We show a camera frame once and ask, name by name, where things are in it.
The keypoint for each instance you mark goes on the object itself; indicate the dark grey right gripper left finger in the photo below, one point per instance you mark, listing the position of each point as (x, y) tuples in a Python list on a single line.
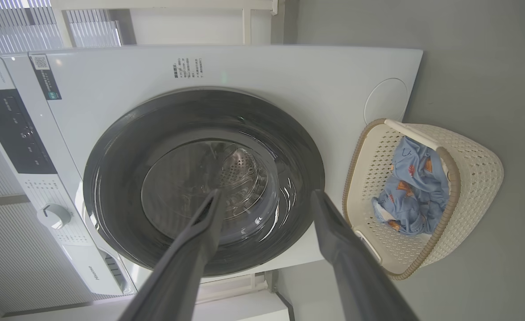
[(186, 267)]

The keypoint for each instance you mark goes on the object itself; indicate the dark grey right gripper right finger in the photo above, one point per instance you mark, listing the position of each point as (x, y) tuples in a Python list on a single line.
[(356, 276)]

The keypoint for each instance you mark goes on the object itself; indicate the round dark glass washer door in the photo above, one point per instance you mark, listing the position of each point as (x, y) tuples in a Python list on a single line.
[(119, 187)]

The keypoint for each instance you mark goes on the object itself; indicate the white front-load washing machine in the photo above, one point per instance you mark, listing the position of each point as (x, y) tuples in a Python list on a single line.
[(289, 71)]

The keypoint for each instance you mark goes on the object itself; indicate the cream perforated laundry basket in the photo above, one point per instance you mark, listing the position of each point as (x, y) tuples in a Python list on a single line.
[(472, 178)]

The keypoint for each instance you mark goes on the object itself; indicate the dark QR code label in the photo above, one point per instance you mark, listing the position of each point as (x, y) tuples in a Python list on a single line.
[(46, 78)]

